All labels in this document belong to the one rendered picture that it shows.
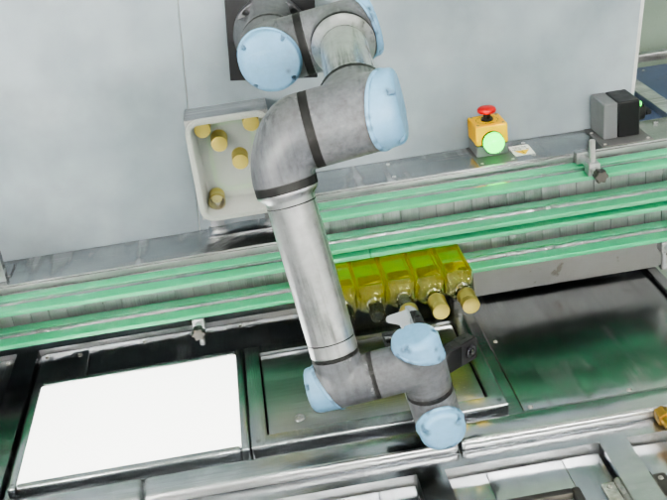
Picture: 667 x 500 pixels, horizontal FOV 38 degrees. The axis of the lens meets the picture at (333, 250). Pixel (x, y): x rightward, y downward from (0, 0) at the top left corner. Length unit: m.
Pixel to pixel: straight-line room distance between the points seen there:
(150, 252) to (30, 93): 0.41
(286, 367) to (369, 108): 0.74
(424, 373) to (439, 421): 0.08
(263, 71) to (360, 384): 0.62
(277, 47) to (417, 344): 0.62
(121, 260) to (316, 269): 0.74
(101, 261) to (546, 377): 0.95
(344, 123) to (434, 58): 0.73
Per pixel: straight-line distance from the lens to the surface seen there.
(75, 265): 2.13
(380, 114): 1.39
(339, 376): 1.49
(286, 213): 1.43
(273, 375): 1.95
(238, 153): 2.05
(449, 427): 1.53
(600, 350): 2.02
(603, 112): 2.16
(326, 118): 1.39
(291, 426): 1.81
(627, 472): 1.71
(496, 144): 2.08
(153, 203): 2.15
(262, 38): 1.78
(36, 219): 2.19
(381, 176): 2.06
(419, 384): 1.50
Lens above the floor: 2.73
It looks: 63 degrees down
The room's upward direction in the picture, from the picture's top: 164 degrees clockwise
